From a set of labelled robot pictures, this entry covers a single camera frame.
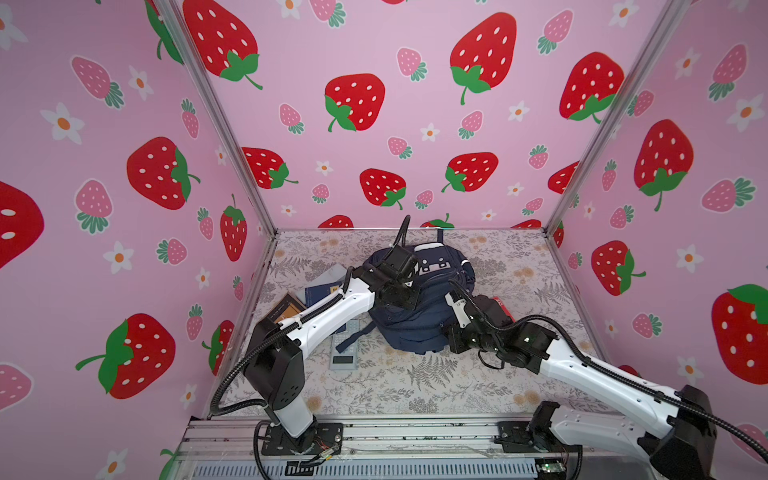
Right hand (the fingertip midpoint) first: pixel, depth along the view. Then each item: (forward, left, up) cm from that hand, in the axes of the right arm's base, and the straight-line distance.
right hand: (439, 331), depth 76 cm
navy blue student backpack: (+1, +4, -3) cm, 5 cm away
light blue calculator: (-5, +25, -14) cm, 29 cm away
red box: (+20, -23, -17) cm, 35 cm away
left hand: (+10, +6, 0) cm, 11 cm away
